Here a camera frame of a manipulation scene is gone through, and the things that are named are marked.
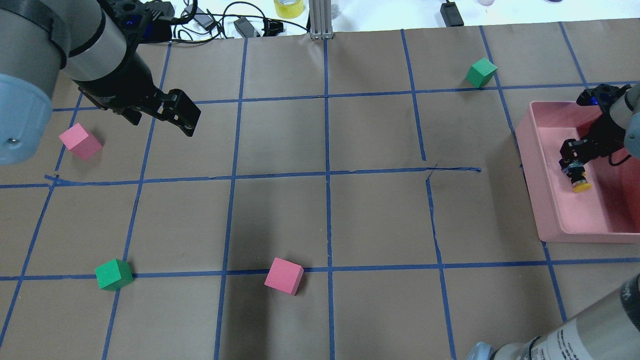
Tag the green cube front left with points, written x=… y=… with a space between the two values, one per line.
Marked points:
x=113 y=275

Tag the black power brick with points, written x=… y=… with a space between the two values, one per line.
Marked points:
x=451 y=14

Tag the pink cube far left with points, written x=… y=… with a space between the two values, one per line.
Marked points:
x=80 y=142

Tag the aluminium frame post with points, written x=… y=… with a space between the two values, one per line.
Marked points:
x=320 y=19

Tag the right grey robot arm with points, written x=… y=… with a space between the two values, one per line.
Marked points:
x=608 y=329

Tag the pink cube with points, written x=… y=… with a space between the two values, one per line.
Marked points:
x=80 y=142
x=284 y=276

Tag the black power adapter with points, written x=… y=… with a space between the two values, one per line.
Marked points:
x=245 y=28

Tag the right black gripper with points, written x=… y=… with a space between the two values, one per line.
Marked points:
x=603 y=132

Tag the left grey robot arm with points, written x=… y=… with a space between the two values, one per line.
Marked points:
x=94 y=43

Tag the yellow push button switch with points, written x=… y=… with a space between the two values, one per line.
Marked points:
x=576 y=173

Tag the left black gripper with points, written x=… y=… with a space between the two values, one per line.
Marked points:
x=121 y=75

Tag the pink cube centre front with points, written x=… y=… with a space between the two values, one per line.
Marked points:
x=284 y=276

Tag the yellow tape roll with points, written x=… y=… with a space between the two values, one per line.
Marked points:
x=289 y=9

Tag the pink plastic bin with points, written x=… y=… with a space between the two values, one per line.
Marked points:
x=607 y=212

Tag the green cube near bin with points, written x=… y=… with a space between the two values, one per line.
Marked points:
x=481 y=72

